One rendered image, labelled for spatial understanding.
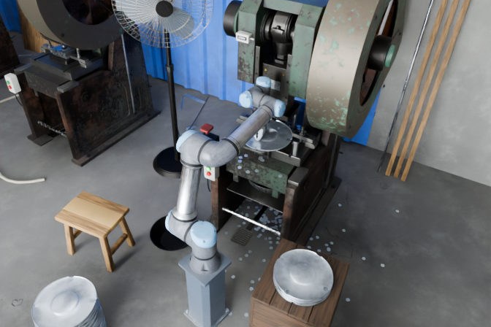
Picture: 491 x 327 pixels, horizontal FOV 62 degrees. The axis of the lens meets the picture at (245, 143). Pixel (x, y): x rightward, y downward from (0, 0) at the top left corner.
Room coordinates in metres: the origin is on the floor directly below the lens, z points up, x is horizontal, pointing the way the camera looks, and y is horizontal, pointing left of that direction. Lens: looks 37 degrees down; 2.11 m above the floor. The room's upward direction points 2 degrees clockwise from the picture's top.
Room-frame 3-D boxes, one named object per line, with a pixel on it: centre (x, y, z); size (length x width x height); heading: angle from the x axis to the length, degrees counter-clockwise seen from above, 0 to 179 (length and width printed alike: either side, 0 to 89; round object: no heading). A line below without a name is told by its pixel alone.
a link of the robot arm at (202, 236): (1.24, 0.18, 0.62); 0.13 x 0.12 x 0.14; 54
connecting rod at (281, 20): (1.97, -0.18, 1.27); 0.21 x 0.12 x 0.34; 152
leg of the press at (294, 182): (1.97, -0.48, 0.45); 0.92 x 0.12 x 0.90; 152
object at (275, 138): (1.84, -0.11, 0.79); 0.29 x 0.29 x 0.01
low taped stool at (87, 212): (1.63, 0.87, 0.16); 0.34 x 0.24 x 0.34; 68
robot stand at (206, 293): (1.23, 0.17, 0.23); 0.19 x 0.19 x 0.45; 50
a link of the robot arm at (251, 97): (1.70, -0.03, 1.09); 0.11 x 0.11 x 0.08; 54
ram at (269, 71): (1.93, -0.16, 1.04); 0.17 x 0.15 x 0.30; 152
